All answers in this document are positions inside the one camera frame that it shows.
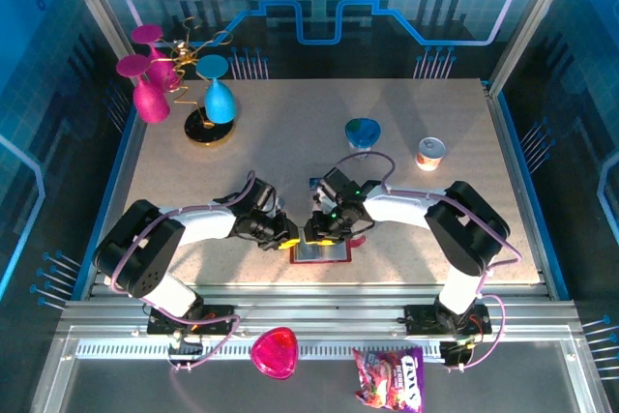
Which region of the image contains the red card holder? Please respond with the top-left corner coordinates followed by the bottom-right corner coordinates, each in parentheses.
top-left (288, 233), bottom-right (367, 265)

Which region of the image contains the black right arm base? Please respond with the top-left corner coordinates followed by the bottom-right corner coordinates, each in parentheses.
top-left (403, 304), bottom-right (493, 337)

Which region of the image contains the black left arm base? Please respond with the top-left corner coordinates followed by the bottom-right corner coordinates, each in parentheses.
top-left (147, 304), bottom-right (238, 337)

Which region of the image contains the blue heart-shaped cup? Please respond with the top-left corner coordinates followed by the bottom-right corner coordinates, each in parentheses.
top-left (344, 117), bottom-right (382, 162)

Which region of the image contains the small pull-tab tin can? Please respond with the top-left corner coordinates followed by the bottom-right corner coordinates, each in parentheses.
top-left (416, 136), bottom-right (446, 172)

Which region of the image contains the pink heart-shaped bowl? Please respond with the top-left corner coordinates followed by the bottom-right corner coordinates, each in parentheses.
top-left (250, 327), bottom-right (300, 380)

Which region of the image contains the blue wine glass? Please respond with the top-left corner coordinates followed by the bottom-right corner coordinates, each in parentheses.
top-left (195, 54), bottom-right (239, 125)

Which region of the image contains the small black connector board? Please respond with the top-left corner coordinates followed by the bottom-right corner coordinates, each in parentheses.
top-left (438, 338), bottom-right (478, 371)
top-left (166, 330), bottom-right (204, 373)

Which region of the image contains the purple snack bag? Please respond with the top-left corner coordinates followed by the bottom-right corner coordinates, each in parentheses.
top-left (351, 344), bottom-right (426, 413)

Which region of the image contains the pink wine glass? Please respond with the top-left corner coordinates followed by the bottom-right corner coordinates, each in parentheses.
top-left (131, 24), bottom-right (184, 91)
top-left (115, 54), bottom-right (172, 125)

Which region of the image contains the aluminium frame cross rail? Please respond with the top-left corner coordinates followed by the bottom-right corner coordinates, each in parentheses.
top-left (57, 281), bottom-right (581, 342)

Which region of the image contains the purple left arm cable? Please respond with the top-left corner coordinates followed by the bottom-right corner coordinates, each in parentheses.
top-left (109, 170), bottom-right (257, 373)

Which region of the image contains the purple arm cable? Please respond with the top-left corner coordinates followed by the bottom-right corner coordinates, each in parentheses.
top-left (109, 170), bottom-right (257, 373)
top-left (336, 151), bottom-right (523, 374)

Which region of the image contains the white slotted cable duct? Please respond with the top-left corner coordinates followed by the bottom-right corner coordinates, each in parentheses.
top-left (75, 339), bottom-right (444, 361)

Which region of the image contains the gold wire glass rack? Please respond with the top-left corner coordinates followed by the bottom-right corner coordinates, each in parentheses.
top-left (153, 15), bottom-right (237, 146)

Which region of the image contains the aluminium table side rail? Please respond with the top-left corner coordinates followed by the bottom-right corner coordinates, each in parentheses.
top-left (483, 78), bottom-right (572, 301)
top-left (72, 103), bottom-right (149, 301)

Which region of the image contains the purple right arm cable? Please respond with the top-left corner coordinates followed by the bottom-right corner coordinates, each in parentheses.
top-left (336, 151), bottom-right (523, 374)

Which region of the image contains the aluminium frame post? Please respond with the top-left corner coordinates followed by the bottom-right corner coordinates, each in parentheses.
top-left (486, 0), bottom-right (584, 95)
top-left (53, 0), bottom-right (141, 85)

